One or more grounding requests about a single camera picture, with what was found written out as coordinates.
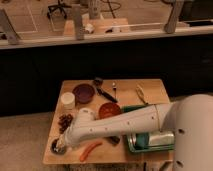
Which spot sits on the dark purple bowl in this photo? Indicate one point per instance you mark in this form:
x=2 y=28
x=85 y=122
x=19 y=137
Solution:
x=83 y=93

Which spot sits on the wooden board with items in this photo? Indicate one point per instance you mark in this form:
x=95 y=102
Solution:
x=100 y=25

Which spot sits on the black ladle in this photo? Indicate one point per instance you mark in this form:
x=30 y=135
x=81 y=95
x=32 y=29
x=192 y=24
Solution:
x=98 y=85

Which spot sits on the red-brown bowl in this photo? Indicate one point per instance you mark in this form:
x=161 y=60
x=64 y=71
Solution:
x=108 y=110

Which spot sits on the office chair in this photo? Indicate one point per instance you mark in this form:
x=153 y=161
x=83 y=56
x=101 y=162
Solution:
x=61 y=6

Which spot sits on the middle grey railing post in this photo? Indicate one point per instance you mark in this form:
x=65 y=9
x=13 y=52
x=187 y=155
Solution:
x=78 y=23

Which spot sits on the grey railing post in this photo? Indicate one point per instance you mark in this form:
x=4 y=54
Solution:
x=78 y=23
x=11 y=35
x=177 y=6

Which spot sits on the left grey railing post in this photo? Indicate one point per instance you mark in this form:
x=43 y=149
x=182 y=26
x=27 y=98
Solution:
x=11 y=35

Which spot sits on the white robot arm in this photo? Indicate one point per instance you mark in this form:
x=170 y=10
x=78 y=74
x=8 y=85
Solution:
x=191 y=120

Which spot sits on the green tray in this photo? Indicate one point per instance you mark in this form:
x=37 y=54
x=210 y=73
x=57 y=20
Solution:
x=131 y=140

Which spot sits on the black rectangular block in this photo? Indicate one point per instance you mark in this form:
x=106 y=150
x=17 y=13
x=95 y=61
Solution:
x=114 y=140

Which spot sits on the teal sponge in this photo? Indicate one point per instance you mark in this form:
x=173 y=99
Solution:
x=142 y=140

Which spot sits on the right grey railing post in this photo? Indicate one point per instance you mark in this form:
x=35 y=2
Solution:
x=177 y=6

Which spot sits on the white plastic cup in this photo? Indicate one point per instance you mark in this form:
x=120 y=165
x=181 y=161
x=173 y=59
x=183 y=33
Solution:
x=68 y=100

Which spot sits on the small metal cup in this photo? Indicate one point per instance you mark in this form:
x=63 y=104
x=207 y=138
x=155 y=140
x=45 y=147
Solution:
x=57 y=150

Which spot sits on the bunch of dark grapes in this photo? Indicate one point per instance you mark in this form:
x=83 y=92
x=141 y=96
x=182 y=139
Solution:
x=64 y=122

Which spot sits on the orange carrot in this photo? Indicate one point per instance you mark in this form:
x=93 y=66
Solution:
x=89 y=149

